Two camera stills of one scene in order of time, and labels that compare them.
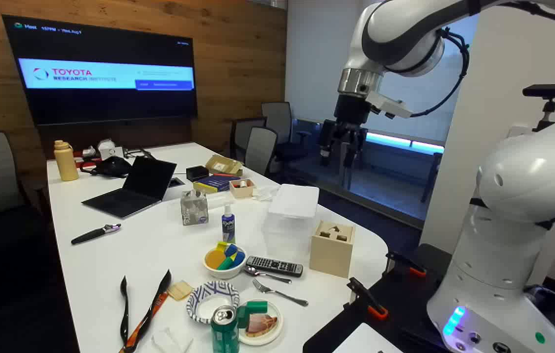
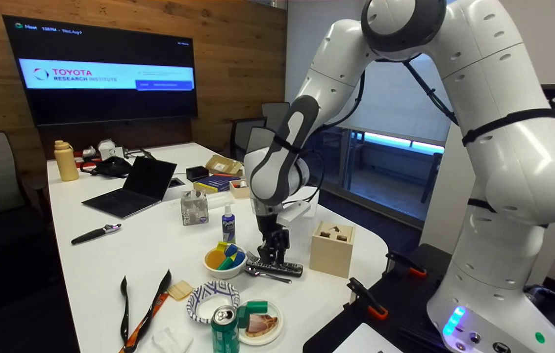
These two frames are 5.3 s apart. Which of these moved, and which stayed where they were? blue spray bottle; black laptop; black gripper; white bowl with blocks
Moved: black gripper
Stayed: white bowl with blocks; blue spray bottle; black laptop
